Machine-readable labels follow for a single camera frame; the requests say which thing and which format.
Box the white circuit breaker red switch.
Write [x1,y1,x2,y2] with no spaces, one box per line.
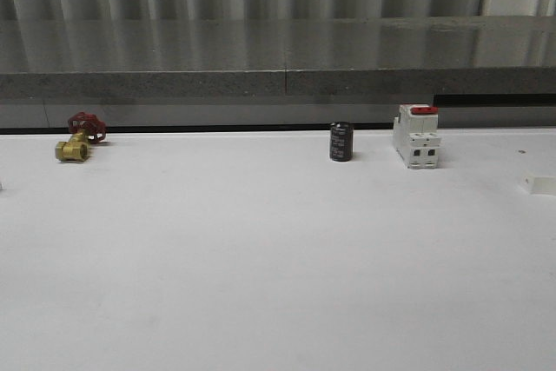
[393,104,441,169]

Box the brass valve with red handwheel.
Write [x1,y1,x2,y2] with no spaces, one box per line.
[55,112,106,162]

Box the grey stone countertop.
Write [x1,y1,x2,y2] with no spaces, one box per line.
[1,17,555,104]

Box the black cylindrical capacitor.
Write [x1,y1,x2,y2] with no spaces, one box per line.
[329,122,354,162]

